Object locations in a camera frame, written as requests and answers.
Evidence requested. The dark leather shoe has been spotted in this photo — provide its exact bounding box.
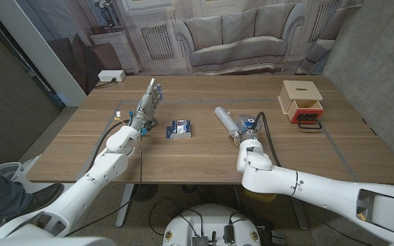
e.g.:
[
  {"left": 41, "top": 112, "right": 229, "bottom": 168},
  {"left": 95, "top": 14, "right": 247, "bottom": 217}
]
[{"left": 18, "top": 182, "right": 64, "bottom": 213}]

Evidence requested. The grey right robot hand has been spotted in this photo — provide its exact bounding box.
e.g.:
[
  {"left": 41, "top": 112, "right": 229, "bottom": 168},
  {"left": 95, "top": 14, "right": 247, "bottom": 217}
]
[{"left": 233, "top": 114, "right": 263, "bottom": 141}]

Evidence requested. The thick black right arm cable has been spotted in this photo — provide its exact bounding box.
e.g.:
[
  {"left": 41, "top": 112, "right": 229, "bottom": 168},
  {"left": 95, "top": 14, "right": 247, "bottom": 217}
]
[{"left": 253, "top": 111, "right": 282, "bottom": 168}]

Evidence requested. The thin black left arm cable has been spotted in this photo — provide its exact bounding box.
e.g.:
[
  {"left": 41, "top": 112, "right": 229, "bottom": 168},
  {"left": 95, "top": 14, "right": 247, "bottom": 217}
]
[{"left": 63, "top": 135, "right": 143, "bottom": 238}]

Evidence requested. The black power adapter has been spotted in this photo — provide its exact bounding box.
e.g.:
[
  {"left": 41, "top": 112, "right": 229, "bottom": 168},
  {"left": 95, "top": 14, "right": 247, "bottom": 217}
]
[{"left": 223, "top": 223, "right": 235, "bottom": 245}]

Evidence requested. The white power strip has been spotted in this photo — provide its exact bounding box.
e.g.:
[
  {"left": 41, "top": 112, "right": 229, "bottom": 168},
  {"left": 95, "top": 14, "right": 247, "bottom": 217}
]
[{"left": 97, "top": 70, "right": 127, "bottom": 83}]

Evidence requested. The red drawer with black handle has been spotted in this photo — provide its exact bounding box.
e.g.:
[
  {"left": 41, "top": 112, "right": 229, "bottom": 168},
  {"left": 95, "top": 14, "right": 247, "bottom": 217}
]
[{"left": 287, "top": 100, "right": 324, "bottom": 131}]

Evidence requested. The black round fan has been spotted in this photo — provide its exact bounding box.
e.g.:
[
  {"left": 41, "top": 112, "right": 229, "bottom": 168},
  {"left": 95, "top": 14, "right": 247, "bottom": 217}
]
[{"left": 131, "top": 184, "right": 159, "bottom": 202}]

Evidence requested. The white robot torso edge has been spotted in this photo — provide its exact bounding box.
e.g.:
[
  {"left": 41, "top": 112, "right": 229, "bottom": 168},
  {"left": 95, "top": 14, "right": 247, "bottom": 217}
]
[{"left": 0, "top": 235, "right": 116, "bottom": 246}]

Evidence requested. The blue white package box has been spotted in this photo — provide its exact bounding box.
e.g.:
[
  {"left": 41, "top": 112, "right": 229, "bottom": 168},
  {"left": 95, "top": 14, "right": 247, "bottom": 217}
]
[{"left": 165, "top": 119, "right": 192, "bottom": 139}]

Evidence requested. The clear plastic wrap roll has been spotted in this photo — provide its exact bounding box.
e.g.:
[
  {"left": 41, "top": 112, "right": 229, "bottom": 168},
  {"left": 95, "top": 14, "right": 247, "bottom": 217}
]
[{"left": 213, "top": 106, "right": 241, "bottom": 137}]

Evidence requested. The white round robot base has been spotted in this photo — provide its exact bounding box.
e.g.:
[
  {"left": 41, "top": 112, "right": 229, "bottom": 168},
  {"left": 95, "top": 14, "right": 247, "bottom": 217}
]
[{"left": 162, "top": 204, "right": 262, "bottom": 246}]

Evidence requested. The black power strip cord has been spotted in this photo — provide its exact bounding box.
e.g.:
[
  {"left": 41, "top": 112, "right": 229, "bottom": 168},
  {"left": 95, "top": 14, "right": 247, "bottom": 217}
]
[{"left": 94, "top": 77, "right": 118, "bottom": 89}]

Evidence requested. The yellow plastic object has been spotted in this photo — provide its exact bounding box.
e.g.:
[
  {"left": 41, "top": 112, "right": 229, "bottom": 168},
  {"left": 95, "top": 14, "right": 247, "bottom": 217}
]
[{"left": 244, "top": 190, "right": 278, "bottom": 202}]

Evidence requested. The black floor cable loop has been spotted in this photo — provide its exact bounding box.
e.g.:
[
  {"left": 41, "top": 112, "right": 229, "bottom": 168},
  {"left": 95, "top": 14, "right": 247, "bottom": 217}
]
[{"left": 148, "top": 197, "right": 205, "bottom": 237}]

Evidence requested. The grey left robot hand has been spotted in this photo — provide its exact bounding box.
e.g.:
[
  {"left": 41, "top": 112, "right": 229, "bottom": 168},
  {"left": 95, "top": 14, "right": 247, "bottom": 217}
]
[{"left": 128, "top": 78, "right": 165, "bottom": 133}]

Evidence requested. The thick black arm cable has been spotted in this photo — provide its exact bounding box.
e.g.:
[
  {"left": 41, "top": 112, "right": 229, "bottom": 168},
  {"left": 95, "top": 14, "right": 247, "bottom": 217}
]
[
  {"left": 253, "top": 111, "right": 282, "bottom": 168},
  {"left": 89, "top": 119, "right": 131, "bottom": 172}
]

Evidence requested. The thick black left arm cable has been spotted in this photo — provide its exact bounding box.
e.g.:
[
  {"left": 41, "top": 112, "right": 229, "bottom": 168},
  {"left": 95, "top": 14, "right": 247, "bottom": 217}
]
[{"left": 89, "top": 119, "right": 131, "bottom": 172}]

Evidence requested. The printed living room backdrop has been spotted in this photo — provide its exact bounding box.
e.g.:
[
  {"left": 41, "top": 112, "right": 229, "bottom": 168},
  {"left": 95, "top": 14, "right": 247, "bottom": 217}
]
[{"left": 14, "top": 0, "right": 364, "bottom": 96}]

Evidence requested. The light wooden drawer housing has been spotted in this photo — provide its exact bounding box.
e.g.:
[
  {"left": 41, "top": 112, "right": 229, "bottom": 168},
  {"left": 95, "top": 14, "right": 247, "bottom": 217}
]
[{"left": 278, "top": 80, "right": 324, "bottom": 114}]

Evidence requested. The white table leg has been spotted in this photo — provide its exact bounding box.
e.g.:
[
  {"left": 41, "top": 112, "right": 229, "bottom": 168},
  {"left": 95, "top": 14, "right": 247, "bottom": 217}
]
[
  {"left": 291, "top": 196, "right": 310, "bottom": 232},
  {"left": 115, "top": 184, "right": 135, "bottom": 228}
]

